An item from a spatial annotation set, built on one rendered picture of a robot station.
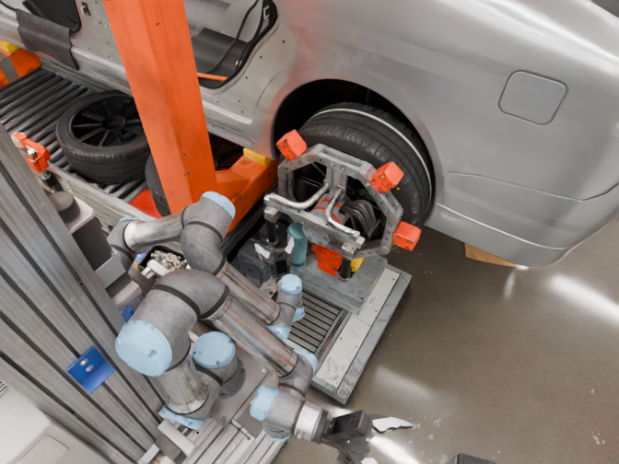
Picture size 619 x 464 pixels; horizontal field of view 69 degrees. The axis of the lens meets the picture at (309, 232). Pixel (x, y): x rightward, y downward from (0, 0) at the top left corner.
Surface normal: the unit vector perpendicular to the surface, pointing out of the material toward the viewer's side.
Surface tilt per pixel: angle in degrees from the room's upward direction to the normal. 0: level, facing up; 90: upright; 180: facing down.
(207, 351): 7
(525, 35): 71
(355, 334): 0
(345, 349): 0
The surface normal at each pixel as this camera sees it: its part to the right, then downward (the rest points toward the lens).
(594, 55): -0.42, 0.36
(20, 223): 0.81, 0.47
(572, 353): 0.03, -0.62
